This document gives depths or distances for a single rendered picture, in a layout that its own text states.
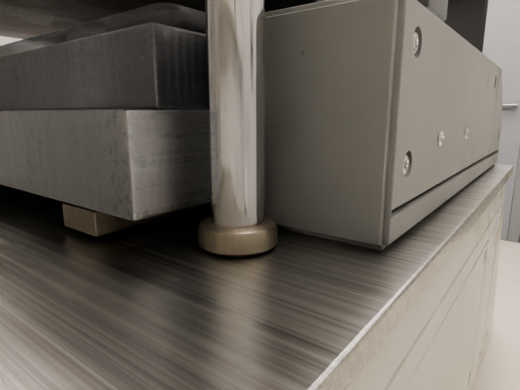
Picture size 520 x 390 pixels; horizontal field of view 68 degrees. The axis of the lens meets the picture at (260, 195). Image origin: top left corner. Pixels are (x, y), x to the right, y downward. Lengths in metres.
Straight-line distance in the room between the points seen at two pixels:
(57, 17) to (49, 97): 0.08
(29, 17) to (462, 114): 0.22
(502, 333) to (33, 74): 0.46
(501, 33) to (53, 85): 3.20
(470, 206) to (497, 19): 3.14
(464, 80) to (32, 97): 0.18
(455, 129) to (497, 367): 0.28
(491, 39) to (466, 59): 3.10
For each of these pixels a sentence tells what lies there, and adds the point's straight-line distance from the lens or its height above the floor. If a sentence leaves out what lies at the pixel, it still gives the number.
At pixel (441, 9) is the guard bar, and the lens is 0.26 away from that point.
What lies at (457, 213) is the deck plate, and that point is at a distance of 0.17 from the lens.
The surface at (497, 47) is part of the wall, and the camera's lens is 3.28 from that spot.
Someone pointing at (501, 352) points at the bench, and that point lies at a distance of 0.45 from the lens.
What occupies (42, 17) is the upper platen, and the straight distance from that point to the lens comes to 0.25.
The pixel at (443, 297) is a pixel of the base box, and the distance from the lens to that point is 0.17.
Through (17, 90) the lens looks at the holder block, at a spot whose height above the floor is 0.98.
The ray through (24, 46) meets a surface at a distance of 0.23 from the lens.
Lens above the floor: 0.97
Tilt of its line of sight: 12 degrees down
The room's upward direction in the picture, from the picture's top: straight up
